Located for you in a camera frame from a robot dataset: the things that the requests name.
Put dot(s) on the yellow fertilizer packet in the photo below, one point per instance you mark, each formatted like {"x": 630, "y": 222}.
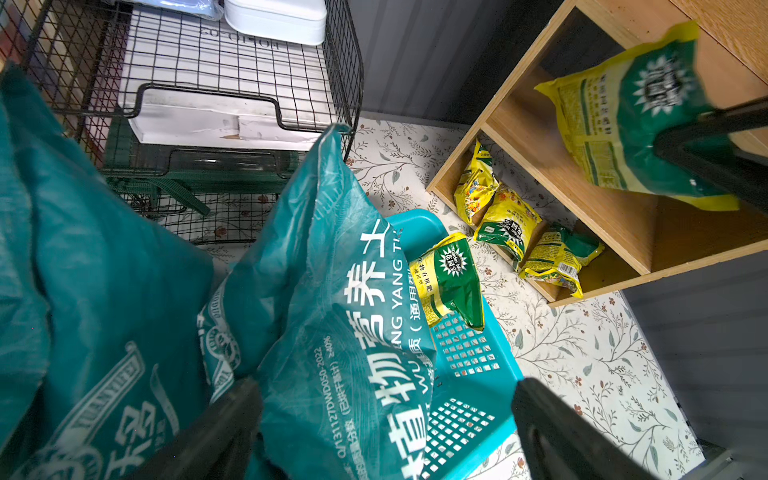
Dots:
{"x": 559, "y": 256}
{"x": 509, "y": 223}
{"x": 609, "y": 116}
{"x": 447, "y": 283}
{"x": 476, "y": 186}

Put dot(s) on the floral table mat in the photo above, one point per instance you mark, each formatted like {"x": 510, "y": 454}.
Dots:
{"x": 590, "y": 354}

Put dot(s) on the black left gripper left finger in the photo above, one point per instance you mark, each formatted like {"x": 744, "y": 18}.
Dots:
{"x": 218, "y": 445}

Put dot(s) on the light blue pencil case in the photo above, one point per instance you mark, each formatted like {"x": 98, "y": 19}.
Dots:
{"x": 293, "y": 21}

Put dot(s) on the wooden shelf unit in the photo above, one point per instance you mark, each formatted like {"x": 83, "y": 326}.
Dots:
{"x": 647, "y": 238}

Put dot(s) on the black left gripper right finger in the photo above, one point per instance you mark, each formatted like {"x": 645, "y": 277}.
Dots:
{"x": 558, "y": 444}

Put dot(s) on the teal plastic basket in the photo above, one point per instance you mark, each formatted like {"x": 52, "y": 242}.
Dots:
{"x": 473, "y": 374}

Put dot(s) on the black wire desk organizer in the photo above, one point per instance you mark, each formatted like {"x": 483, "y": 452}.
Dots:
{"x": 193, "y": 123}

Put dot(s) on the teal fertilizer bag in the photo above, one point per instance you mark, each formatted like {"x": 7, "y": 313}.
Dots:
{"x": 323, "y": 314}
{"x": 100, "y": 365}

